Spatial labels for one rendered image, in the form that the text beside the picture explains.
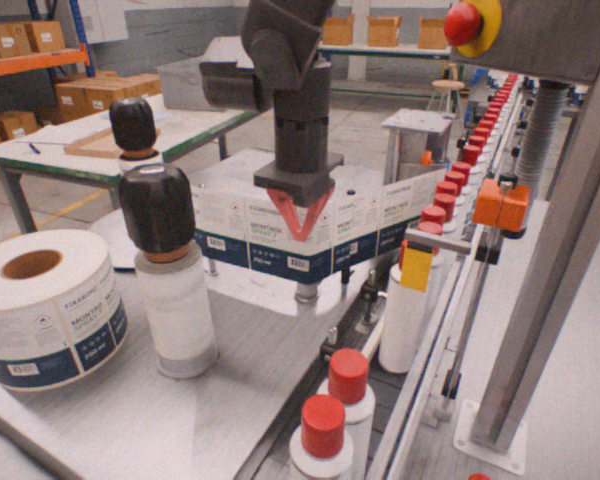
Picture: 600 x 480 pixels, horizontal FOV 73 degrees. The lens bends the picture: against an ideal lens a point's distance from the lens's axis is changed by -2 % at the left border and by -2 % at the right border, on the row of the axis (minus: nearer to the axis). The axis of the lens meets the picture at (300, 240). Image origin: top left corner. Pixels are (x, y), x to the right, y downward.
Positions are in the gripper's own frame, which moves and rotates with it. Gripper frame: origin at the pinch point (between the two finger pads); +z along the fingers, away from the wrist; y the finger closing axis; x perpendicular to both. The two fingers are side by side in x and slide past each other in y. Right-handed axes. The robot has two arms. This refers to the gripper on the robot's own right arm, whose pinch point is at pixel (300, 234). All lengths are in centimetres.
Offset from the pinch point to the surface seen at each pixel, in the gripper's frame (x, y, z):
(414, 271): 14.1, 0.2, 0.5
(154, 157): -42.8, -18.7, 3.9
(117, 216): -59, -19, 22
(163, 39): -481, -478, 44
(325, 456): 13.4, 21.8, 3.7
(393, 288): 11.3, -4.1, 7.0
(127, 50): -472, -397, 51
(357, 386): 13.6, 16.2, 2.0
